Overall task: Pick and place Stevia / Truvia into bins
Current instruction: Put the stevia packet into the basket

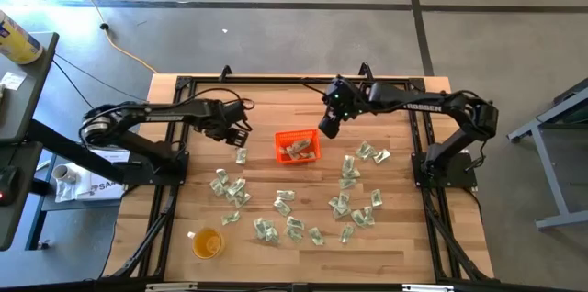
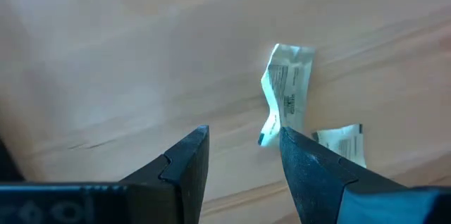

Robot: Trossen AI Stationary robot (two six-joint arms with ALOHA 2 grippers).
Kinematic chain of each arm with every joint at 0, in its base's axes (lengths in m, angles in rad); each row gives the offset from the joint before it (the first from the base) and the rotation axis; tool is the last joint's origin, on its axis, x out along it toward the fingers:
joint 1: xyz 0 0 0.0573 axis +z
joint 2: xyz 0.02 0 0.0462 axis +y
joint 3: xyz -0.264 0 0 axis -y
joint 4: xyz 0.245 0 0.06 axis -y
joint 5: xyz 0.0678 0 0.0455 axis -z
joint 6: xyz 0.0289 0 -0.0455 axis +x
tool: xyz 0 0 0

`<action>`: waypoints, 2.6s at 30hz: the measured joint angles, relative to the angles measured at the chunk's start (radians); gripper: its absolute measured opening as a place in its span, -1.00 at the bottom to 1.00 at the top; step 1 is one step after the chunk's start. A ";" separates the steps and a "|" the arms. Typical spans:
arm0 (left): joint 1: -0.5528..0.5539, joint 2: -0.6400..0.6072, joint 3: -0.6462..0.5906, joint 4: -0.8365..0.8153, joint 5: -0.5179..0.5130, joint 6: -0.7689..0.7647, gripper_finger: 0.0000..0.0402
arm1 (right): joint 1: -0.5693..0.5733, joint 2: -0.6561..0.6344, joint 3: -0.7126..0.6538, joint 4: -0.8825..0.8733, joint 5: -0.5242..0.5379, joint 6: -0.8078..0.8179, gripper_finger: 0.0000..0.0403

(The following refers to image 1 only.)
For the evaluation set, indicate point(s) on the grey metal table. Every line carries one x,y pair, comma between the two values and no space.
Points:
548,168

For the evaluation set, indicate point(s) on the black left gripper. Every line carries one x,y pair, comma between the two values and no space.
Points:
227,117

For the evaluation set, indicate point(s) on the black device with LED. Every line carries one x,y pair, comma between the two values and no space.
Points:
7,186

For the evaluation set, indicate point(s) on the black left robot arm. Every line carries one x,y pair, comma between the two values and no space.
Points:
165,115

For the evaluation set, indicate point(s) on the white paper sheet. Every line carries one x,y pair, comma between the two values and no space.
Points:
110,155

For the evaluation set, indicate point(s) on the dark grey cart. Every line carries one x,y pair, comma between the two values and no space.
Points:
23,108

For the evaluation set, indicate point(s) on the orange plastic basket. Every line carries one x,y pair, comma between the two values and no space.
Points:
278,145

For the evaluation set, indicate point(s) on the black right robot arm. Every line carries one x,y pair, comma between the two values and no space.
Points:
427,101

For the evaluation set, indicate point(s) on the black diagonal beam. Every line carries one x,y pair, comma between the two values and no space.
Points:
69,149

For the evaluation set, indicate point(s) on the clear printed plastic bag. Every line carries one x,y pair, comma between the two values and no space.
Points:
92,187

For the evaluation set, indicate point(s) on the white mug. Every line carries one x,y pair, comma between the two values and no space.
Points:
64,173

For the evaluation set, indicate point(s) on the yellow wipes canister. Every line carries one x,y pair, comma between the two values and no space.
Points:
16,41

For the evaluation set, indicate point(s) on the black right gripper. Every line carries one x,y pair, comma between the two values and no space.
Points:
344,99

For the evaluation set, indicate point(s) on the white paper note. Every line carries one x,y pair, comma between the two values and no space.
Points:
11,80

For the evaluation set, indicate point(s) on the black aluminium table frame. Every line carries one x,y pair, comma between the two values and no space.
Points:
275,80

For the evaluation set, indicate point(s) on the silver bracket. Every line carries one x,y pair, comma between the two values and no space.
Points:
427,288
171,287

